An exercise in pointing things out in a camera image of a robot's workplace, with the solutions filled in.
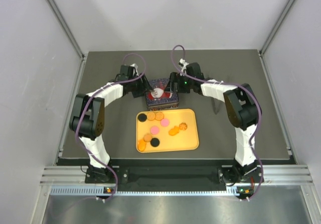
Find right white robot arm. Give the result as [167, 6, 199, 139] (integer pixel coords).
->
[165, 59, 261, 183]

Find right aluminium frame post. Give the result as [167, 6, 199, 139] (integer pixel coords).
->
[258, 0, 308, 55]

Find black sandwich cookie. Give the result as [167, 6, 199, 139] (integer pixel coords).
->
[150, 138, 160, 147]
[137, 113, 147, 122]

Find aluminium frame post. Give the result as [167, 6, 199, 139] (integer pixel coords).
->
[37, 0, 87, 59]
[258, 0, 308, 55]

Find left aluminium frame post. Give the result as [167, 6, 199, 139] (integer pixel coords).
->
[37, 0, 87, 59]

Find orange dotted biscuit left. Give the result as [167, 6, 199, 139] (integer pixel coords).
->
[146, 111, 156, 121]

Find orange fish cookie right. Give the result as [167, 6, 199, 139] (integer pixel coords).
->
[169, 126, 180, 136]

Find peach round scalloped cookie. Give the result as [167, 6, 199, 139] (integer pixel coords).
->
[143, 134, 153, 143]

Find yellow plastic tray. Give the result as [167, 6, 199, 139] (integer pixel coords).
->
[136, 109, 199, 153]

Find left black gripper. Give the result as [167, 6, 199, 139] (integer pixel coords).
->
[129, 73, 154, 98]

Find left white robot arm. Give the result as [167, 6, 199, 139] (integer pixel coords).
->
[69, 64, 153, 183]

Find orange dotted biscuit right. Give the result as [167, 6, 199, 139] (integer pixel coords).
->
[155, 111, 165, 121]

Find black sandwich cookie bottom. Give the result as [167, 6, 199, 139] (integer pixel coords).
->
[150, 138, 160, 147]

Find orange fish cookie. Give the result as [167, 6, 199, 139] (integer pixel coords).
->
[169, 126, 180, 136]
[137, 139, 146, 152]

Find orange dotted biscuit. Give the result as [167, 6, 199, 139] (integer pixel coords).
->
[146, 111, 156, 121]
[155, 111, 165, 121]

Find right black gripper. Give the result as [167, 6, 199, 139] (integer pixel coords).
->
[164, 73, 194, 94]

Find orange fish cookie left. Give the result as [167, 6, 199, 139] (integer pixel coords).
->
[137, 139, 146, 152]

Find square cookie tin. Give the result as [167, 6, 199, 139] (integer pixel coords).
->
[145, 92, 179, 111]

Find black sandwich cookie top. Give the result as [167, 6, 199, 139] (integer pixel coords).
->
[137, 113, 147, 122]

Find gold tin lid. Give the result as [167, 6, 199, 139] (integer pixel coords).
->
[146, 78, 169, 98]

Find metal serving tongs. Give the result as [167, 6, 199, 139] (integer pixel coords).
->
[211, 98, 222, 115]

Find pink sandwich cookie lower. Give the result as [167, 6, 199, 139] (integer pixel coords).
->
[150, 126, 159, 135]

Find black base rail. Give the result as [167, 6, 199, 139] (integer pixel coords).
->
[85, 159, 264, 193]

